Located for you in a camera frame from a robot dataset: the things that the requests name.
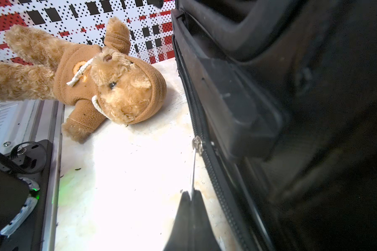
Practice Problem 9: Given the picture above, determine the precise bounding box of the brown teddy bear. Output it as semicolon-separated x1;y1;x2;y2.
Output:
0;17;167;143

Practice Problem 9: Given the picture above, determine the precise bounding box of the silver zipper pull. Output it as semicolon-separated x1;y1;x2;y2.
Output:
191;135;205;198

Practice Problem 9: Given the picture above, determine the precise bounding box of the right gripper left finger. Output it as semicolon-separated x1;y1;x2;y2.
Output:
164;191;192;251

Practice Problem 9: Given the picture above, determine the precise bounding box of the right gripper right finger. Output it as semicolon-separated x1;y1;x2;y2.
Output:
191;190;221;251

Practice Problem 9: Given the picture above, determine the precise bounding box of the black hard-shell suitcase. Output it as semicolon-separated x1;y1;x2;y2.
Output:
171;1;377;251

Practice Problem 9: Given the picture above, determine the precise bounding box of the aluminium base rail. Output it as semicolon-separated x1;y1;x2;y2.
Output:
0;100;65;251

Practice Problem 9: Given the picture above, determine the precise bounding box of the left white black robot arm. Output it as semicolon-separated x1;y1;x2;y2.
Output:
0;140;52;251

